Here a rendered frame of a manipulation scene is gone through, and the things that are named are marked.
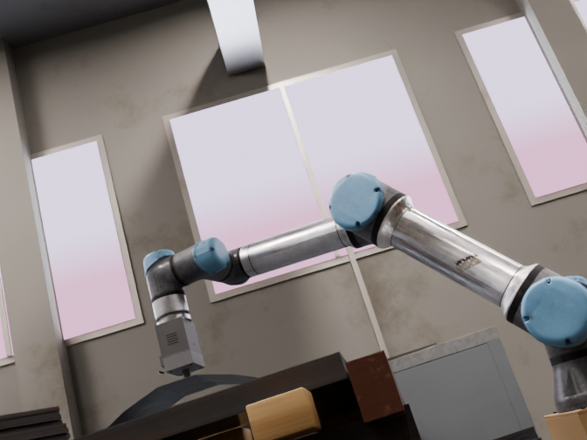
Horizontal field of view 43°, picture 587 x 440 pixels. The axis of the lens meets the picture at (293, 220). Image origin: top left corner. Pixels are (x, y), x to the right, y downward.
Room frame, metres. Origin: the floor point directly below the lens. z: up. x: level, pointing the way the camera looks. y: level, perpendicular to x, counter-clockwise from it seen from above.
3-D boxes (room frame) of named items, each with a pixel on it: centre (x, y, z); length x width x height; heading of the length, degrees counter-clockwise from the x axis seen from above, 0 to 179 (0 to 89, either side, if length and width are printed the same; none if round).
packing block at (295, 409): (0.75, 0.07, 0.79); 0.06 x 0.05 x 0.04; 86
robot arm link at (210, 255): (1.55, 0.22, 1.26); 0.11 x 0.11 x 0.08; 70
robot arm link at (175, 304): (1.57, 0.32, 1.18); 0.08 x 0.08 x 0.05
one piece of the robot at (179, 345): (1.57, 0.33, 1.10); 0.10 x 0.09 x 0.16; 85
